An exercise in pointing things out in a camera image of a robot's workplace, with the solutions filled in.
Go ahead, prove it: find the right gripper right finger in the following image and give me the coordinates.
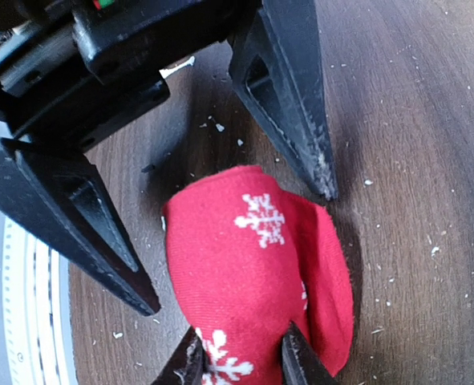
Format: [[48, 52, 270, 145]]
[[281, 322, 338, 385]]

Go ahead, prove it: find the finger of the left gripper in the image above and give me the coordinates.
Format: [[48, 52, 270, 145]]
[[0, 138, 160, 316], [229, 1, 338, 201]]

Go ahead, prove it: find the front aluminium rail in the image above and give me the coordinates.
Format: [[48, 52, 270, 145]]
[[0, 212, 78, 384]]

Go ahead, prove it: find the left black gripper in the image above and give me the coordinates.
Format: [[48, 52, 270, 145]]
[[0, 1, 260, 152]]

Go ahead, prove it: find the red sock with stripes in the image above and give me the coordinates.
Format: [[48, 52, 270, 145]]
[[164, 166, 354, 384]]

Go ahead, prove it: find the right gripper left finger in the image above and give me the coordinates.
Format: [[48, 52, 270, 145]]
[[152, 327, 205, 385]]

